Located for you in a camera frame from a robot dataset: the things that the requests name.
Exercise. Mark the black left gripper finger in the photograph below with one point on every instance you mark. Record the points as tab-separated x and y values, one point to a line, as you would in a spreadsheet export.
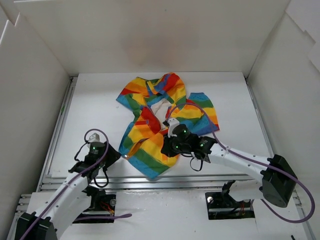
109	162
112	154

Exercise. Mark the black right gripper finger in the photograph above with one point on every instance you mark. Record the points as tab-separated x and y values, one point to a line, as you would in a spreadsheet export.
167	140
167	150

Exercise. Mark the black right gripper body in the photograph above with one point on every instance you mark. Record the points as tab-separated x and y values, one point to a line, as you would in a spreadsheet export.
166	149

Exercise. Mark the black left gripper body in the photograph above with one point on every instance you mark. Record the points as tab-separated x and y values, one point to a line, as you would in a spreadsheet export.
113	155

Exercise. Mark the rainbow striped zip jacket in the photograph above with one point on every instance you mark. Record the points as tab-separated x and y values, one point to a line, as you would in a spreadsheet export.
152	101

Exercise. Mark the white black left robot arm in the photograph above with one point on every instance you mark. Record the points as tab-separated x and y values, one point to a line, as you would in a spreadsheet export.
76	200

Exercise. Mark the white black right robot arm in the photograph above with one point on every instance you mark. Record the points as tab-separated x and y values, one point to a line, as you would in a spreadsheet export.
274	174

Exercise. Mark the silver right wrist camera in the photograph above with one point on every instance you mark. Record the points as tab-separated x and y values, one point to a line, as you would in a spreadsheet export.
171	124

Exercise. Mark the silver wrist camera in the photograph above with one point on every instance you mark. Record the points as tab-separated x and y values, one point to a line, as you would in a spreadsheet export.
171	124
95	137

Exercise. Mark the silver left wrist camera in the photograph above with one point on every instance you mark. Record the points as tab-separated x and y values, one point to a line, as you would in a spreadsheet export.
95	137

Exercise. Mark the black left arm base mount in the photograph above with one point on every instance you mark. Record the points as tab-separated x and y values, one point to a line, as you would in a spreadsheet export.
102	205

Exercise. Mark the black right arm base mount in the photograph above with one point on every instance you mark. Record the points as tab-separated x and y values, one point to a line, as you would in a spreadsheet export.
221	206

